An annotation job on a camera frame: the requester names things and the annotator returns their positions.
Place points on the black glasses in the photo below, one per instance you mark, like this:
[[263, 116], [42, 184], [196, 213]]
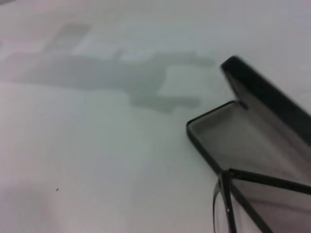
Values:
[[267, 180]]

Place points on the black glasses case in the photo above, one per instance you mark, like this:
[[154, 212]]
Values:
[[255, 97]]

